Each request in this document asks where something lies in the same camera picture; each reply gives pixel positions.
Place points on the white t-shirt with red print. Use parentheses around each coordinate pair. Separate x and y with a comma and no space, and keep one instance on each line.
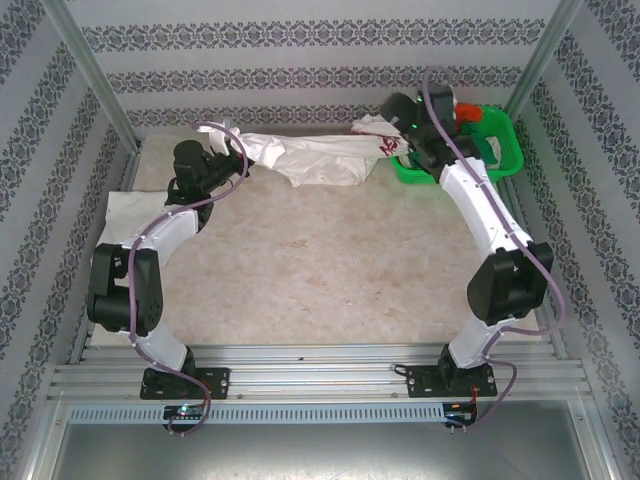
(310,155)

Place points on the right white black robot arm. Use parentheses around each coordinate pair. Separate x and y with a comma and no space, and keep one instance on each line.
(467,200)

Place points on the orange t-shirt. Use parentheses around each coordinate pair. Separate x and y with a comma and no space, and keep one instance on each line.
(470,112)

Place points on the green t-shirt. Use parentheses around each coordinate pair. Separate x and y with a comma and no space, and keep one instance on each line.
(482,147)

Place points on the white cloth in basket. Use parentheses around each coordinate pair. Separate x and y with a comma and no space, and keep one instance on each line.
(495,145)

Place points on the folded plain white t-shirt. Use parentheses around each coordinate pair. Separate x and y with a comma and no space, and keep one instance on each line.
(130,207)

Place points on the green plastic basket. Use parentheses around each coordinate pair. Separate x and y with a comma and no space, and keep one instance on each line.
(512,160)

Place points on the aluminium mounting rails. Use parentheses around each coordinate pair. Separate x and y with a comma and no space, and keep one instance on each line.
(320,370)

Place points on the grey sheet metal tray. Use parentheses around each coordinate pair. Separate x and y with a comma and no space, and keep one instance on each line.
(320,455)

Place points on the aluminium corner post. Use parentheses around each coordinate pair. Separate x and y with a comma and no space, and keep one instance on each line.
(95,80)
(545,50)

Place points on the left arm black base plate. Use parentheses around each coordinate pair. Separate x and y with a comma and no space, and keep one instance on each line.
(217,382)

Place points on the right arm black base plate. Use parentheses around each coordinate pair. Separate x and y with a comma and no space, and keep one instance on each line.
(422,382)

